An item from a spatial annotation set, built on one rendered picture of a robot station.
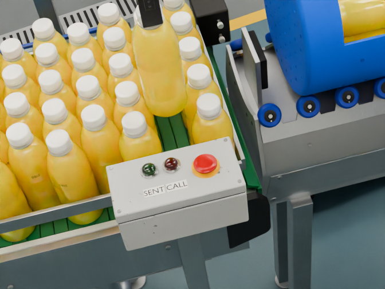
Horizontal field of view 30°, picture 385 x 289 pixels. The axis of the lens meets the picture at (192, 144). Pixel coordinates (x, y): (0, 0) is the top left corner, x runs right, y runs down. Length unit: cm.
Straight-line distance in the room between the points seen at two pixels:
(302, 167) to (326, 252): 89
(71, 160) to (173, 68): 23
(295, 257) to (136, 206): 80
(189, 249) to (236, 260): 105
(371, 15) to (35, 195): 66
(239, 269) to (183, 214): 118
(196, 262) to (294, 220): 44
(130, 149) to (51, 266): 30
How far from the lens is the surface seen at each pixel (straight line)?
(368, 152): 147
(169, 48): 109
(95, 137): 121
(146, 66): 111
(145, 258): 138
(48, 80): 128
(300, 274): 188
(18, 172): 125
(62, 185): 122
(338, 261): 228
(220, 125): 119
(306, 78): 125
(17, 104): 126
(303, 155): 141
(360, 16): 127
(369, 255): 229
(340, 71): 126
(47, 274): 138
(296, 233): 171
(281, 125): 136
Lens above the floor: 196
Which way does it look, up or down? 50 degrees down
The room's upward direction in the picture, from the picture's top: 10 degrees counter-clockwise
